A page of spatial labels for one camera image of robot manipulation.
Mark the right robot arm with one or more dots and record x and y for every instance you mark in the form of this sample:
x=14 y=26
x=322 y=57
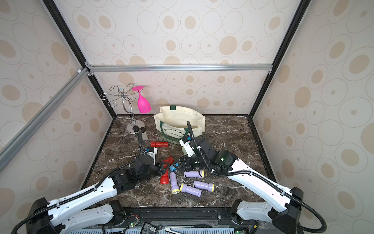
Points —
x=282 y=206

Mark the purple flashlight diagonal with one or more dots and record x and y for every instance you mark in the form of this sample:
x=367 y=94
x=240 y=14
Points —
x=173 y=181

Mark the purple flashlight bottom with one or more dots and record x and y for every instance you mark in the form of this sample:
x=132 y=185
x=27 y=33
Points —
x=190 y=190

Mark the horizontal aluminium rail back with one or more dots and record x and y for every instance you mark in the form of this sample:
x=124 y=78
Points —
x=175 y=68

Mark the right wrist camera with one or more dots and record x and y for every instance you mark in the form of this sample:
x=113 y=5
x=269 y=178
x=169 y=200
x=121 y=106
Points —
x=184 y=142

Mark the red flashlight bottom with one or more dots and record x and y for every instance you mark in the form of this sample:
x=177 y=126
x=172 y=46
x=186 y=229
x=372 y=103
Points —
x=164 y=178

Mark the blue flashlight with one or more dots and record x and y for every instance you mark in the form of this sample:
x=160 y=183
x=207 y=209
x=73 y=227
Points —
x=173 y=167

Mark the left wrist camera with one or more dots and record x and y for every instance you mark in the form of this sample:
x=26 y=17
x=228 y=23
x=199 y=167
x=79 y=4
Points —
x=152 y=152

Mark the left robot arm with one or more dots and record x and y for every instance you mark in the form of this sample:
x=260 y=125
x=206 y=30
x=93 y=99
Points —
x=53 y=217

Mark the aluminium rail left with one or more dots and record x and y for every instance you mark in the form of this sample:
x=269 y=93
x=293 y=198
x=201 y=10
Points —
x=24 y=135

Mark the chrome wine glass rack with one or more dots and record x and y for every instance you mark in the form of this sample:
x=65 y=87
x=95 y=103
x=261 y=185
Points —
x=118 y=95

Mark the cream canvas tote bag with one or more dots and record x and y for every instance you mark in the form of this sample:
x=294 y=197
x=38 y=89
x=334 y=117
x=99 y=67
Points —
x=171 y=123

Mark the red flashlight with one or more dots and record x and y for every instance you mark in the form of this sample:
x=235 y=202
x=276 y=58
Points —
x=157 y=144
x=164 y=178
x=169 y=161

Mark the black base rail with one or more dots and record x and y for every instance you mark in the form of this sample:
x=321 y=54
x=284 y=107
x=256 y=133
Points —
x=240 y=219

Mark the pink plastic wine glass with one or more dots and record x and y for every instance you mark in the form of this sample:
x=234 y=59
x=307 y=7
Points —
x=143 y=104

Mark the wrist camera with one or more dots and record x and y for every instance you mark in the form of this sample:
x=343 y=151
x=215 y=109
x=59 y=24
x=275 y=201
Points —
x=152 y=152
x=184 y=142

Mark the left green flashlight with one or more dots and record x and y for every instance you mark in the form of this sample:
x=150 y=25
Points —
x=184 y=151

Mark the purple flashlight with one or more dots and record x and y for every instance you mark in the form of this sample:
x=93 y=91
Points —
x=204 y=186
x=195 y=174
x=190 y=190

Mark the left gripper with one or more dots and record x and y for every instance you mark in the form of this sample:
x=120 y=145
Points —
x=160 y=169

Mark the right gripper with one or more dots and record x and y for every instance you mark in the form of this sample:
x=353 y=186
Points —
x=181 y=163

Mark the purple flashlight upper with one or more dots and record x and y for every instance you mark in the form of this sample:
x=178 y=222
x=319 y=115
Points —
x=195 y=174

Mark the purple flashlight right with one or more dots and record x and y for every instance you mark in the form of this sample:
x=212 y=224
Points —
x=204 y=186

